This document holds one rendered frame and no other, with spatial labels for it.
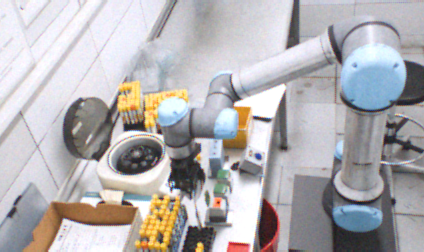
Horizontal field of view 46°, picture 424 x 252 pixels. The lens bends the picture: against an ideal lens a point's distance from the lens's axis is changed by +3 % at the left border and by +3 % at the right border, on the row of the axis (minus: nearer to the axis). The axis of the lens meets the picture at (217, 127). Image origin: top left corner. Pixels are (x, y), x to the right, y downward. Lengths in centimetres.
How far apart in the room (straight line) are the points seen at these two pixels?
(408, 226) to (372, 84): 180
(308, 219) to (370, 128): 48
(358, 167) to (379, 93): 24
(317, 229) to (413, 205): 141
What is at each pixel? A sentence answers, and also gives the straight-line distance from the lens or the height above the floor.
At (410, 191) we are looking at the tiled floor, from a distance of 291.
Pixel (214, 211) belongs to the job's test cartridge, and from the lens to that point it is 156.
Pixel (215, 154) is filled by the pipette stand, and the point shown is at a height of 98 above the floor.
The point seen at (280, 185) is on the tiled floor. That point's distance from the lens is 287.
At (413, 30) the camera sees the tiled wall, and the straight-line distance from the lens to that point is 396.
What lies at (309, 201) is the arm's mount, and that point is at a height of 95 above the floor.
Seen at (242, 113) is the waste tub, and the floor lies 94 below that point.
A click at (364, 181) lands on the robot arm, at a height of 123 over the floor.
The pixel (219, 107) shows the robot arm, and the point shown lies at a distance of 120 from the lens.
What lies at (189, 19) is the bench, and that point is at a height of 87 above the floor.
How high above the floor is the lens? 213
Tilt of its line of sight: 41 degrees down
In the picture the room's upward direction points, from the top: 9 degrees counter-clockwise
